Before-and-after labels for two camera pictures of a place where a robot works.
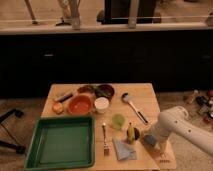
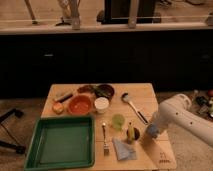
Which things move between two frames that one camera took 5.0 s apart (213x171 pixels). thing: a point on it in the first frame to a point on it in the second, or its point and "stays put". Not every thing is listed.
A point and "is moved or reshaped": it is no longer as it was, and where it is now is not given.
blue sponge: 149,139 is moved or reshaped
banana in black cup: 132,134 stays put
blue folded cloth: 124,151 stays put
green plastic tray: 58,142 stays put
